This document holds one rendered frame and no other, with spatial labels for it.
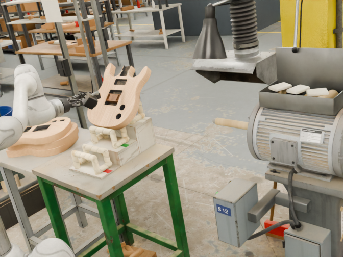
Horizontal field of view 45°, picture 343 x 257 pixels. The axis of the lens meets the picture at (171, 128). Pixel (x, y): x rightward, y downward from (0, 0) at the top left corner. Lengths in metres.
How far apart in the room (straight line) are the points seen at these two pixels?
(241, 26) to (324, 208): 0.76
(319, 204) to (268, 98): 0.43
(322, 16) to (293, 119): 1.00
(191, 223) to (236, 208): 1.85
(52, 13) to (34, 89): 1.52
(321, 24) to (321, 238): 1.25
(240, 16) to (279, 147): 0.52
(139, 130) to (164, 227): 1.20
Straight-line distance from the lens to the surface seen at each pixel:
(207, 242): 3.15
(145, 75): 2.34
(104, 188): 2.14
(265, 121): 1.60
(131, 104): 2.28
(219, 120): 1.82
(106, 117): 2.36
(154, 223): 3.44
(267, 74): 1.71
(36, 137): 2.75
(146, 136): 2.42
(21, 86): 1.92
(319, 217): 1.69
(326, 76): 1.62
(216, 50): 1.59
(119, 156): 2.29
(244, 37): 1.69
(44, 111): 2.06
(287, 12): 2.53
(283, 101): 1.55
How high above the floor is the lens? 1.95
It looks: 22 degrees down
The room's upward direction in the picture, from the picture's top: 9 degrees counter-clockwise
